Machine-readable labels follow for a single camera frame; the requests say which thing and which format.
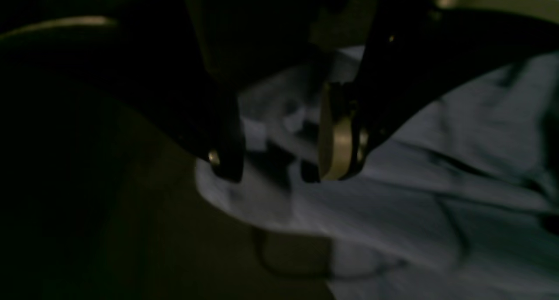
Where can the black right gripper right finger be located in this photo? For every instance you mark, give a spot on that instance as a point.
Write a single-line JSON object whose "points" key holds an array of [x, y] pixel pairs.
{"points": [[416, 52]]}

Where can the black table cloth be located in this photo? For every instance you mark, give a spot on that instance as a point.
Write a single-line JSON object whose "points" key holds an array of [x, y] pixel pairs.
{"points": [[84, 183]]}

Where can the light blue t-shirt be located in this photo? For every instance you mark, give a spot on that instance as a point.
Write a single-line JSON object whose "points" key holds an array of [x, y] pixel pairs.
{"points": [[461, 203]]}

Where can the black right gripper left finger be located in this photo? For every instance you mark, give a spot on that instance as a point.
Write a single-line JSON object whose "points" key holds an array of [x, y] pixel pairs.
{"points": [[183, 63]]}

